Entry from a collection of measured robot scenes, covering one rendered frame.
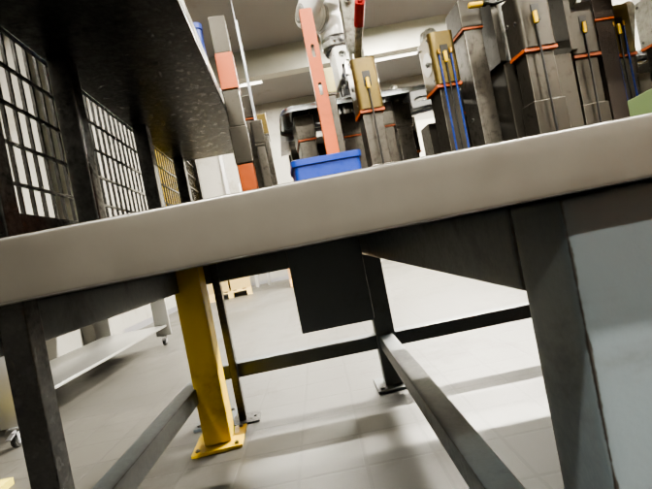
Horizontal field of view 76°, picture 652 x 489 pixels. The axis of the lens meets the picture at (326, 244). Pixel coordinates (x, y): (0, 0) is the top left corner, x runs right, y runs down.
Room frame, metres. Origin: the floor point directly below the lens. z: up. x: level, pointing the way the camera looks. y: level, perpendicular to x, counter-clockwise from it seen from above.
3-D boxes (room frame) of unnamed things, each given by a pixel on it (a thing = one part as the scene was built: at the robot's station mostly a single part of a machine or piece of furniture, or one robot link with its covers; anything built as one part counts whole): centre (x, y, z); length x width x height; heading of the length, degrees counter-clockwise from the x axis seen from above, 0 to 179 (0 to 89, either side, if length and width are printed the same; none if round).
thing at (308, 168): (0.68, -0.02, 0.74); 0.11 x 0.10 x 0.09; 95
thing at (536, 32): (0.85, -0.50, 0.89); 0.09 x 0.08 x 0.38; 5
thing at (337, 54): (1.18, -0.14, 1.14); 0.10 x 0.07 x 0.11; 6
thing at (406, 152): (1.15, -0.27, 0.84); 0.05 x 0.05 x 0.29; 5
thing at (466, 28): (0.94, -0.40, 0.91); 0.07 x 0.05 x 0.42; 5
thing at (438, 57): (0.95, -0.34, 0.88); 0.11 x 0.07 x 0.37; 5
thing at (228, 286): (7.88, 1.94, 0.35); 1.25 x 0.95 x 0.71; 1
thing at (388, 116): (1.14, -0.21, 0.84); 0.12 x 0.05 x 0.29; 5
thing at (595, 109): (0.97, -0.66, 0.89); 0.12 x 0.07 x 0.38; 5
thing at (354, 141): (1.13, -0.13, 0.84); 0.07 x 0.04 x 0.29; 95
